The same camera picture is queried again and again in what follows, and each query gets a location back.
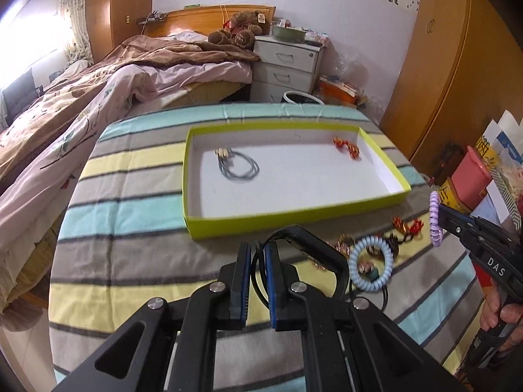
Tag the pile of small boxes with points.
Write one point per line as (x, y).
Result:
(316, 37)

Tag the wooden bed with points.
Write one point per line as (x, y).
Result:
(212, 92)

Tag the striped table cloth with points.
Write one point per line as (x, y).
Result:
(143, 220)

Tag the red plastic bucket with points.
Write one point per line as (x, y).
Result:
(474, 179)

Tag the black wristband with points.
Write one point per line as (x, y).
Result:
(322, 245)

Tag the brown blanket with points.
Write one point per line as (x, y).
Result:
(184, 53)

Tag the floral curtain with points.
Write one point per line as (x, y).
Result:
(75, 28)

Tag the green-edged white tray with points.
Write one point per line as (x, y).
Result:
(306, 179)

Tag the black office chair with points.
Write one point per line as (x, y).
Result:
(18, 94)

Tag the orange cardboard boxes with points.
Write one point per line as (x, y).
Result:
(339, 90)

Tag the brown teddy bear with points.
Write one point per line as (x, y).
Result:
(241, 28)

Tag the clear plastic bag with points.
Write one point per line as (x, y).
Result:
(367, 73)

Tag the pink rhinestone hair clip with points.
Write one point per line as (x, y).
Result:
(343, 247)

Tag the person's right hand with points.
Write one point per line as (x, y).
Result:
(510, 322)

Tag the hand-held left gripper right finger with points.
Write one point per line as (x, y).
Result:
(270, 290)

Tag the large wooden wardrobe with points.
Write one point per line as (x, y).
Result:
(441, 69)

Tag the power strip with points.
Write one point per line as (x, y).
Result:
(152, 17)

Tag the white trash bin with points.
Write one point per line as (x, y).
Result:
(302, 99)

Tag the narrow wooden cabinet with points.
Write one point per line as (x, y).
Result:
(118, 8)

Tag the white nightstand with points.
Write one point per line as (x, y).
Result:
(286, 65)

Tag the green basin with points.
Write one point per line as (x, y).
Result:
(288, 33)

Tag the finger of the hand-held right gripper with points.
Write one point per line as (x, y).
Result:
(459, 235)
(454, 213)

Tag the pink duvet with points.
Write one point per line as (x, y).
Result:
(135, 85)

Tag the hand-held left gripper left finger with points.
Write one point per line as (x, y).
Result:
(244, 290)

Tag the paper bags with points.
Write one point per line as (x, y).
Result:
(504, 151)

